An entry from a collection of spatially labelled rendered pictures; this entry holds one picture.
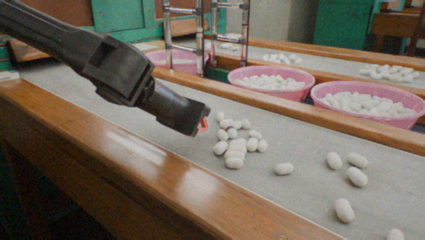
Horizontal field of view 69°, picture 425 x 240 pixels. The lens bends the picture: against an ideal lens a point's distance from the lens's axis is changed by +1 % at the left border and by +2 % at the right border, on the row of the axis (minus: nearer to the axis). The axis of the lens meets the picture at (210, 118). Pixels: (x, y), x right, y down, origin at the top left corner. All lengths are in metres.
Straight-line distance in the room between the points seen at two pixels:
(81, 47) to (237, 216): 0.32
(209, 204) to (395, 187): 0.31
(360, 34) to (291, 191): 2.93
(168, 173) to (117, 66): 0.18
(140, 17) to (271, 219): 1.25
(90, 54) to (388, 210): 0.48
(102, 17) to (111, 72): 0.96
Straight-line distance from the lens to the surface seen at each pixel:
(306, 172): 0.57
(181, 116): 0.55
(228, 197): 0.45
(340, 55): 1.41
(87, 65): 0.47
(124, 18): 1.48
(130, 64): 0.46
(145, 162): 0.53
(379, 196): 0.55
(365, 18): 3.35
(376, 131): 0.70
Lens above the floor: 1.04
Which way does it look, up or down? 24 degrees down
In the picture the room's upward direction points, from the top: straight up
